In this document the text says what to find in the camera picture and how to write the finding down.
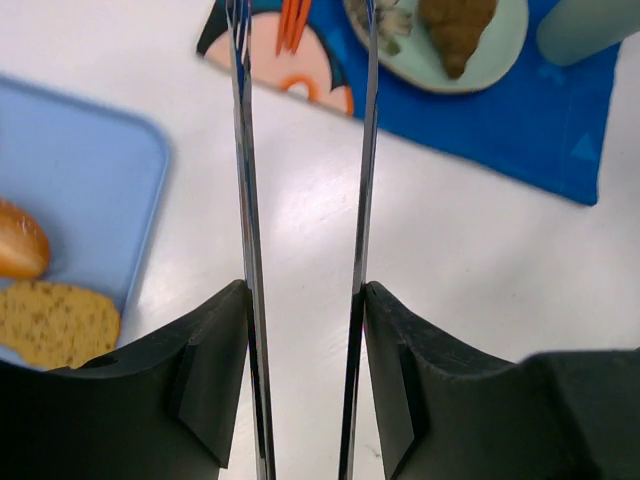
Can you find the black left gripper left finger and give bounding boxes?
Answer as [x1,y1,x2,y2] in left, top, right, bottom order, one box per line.
[1,280,248,479]

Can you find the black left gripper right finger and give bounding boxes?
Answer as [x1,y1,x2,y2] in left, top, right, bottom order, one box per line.
[364,282,639,479]

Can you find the dark brown croissant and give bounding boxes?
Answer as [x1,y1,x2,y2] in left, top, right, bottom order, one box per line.
[416,0,497,79]

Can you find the metal kitchen tongs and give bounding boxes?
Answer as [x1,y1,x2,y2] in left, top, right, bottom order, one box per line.
[225,1,379,479]

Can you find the seeded tan bread slice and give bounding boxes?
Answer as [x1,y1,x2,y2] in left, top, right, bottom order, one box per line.
[1,280,121,370]

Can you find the orange bread roll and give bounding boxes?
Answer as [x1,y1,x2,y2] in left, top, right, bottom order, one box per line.
[1,199,51,279]

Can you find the light blue tray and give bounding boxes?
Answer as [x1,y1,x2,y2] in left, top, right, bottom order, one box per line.
[1,77,170,372]

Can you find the blue cartoon placemat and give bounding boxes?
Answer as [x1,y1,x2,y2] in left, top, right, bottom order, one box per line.
[195,0,624,207]

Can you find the pale green flower plate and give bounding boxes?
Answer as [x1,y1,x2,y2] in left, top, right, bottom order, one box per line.
[374,0,529,94]

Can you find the pale green cup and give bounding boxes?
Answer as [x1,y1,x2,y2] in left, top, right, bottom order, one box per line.
[536,0,639,66]

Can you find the orange plastic fork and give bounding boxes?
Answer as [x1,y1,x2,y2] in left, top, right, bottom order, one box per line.
[275,0,313,56]

